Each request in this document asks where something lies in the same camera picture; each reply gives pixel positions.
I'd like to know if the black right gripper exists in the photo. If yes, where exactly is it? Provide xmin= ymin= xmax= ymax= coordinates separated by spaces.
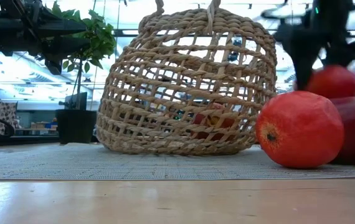
xmin=260 ymin=6 xmax=355 ymax=91

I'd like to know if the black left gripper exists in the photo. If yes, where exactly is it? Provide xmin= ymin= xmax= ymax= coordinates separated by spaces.
xmin=7 ymin=0 xmax=92 ymax=57

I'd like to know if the glossy red apple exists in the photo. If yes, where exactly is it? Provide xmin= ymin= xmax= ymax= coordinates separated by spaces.
xmin=305 ymin=64 xmax=355 ymax=100

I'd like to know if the orange-red round apple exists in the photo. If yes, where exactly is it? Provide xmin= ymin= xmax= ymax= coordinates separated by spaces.
xmin=255 ymin=90 xmax=345 ymax=169

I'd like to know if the red and yellow apple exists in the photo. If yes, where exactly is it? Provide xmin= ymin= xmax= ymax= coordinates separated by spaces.
xmin=191 ymin=103 xmax=238 ymax=141

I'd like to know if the woven wicker basket with handles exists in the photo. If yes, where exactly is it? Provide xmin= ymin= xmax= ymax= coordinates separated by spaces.
xmin=95 ymin=0 xmax=278 ymax=156

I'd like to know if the green leafy indoor tree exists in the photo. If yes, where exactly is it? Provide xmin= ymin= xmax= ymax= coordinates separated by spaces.
xmin=45 ymin=1 xmax=118 ymax=110

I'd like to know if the black monitor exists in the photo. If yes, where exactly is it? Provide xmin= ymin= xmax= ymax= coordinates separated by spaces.
xmin=58 ymin=91 xmax=88 ymax=111

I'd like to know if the dark hanging device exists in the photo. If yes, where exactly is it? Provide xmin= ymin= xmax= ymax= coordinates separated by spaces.
xmin=227 ymin=39 xmax=242 ymax=62

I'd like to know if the black plant pot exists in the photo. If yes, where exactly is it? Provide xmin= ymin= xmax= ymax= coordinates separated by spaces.
xmin=55 ymin=108 xmax=98 ymax=145

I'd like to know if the floral patterned chair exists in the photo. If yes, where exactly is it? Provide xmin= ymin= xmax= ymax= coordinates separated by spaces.
xmin=0 ymin=101 xmax=19 ymax=136

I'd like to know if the grey woven placemat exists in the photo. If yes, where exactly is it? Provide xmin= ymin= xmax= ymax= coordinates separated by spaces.
xmin=0 ymin=142 xmax=355 ymax=181

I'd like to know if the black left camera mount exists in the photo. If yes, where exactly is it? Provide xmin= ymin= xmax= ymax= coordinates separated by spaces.
xmin=44 ymin=58 xmax=62 ymax=76

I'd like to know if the black frame rail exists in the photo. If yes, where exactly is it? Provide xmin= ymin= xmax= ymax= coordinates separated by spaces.
xmin=0 ymin=134 xmax=60 ymax=147

